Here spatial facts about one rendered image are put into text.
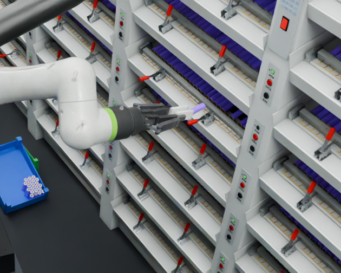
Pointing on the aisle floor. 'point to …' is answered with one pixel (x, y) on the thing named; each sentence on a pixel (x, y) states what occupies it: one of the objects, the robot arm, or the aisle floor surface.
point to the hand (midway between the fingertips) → (181, 113)
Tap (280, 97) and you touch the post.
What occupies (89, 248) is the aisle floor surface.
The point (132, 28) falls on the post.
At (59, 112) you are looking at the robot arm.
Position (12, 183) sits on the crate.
